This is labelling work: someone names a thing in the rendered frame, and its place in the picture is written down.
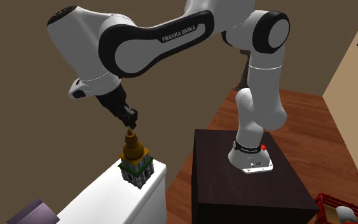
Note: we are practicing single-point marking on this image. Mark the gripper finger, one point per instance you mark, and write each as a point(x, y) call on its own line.
point(123, 119)
point(133, 119)

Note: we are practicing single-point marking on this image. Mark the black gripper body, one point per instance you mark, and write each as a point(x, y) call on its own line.
point(112, 99)

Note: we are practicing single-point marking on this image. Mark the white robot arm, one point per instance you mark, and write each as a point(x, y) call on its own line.
point(73, 40)

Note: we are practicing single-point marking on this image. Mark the tower figure with golden dome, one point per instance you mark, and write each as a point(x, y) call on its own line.
point(135, 167)

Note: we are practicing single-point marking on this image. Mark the white cabinet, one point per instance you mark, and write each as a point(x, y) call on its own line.
point(110, 198)

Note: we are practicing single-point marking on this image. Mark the dark robot stand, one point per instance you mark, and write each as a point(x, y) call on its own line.
point(228, 192)

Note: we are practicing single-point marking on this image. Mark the purple box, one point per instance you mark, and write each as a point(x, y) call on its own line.
point(33, 214)

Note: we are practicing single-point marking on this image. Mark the red crate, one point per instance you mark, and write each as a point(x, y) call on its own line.
point(322, 204)

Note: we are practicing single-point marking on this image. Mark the grey rounded object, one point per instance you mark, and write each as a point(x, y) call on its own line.
point(346, 214)

